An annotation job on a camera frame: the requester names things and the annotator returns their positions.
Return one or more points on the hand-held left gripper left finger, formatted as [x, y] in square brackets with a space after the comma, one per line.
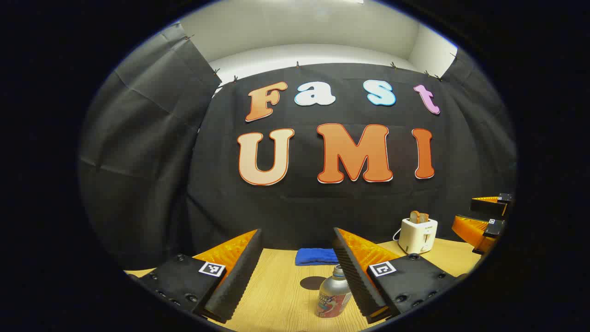
[239, 272]

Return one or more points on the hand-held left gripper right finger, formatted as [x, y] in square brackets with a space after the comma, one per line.
[355, 276]

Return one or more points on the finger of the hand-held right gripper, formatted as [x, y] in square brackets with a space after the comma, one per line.
[491, 207]
[494, 229]

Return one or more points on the silver water bottle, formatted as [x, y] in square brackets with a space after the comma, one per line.
[329, 295]

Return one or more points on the dark round coaster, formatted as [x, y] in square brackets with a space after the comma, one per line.
[309, 282]

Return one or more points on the blue towel cloth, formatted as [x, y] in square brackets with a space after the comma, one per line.
[315, 256]

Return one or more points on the brown toast slice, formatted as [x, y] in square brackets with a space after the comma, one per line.
[415, 216]
[424, 217]

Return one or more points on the cream toaster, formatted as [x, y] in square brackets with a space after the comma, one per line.
[417, 237]

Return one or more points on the black backdrop cloth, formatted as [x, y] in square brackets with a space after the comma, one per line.
[299, 207]

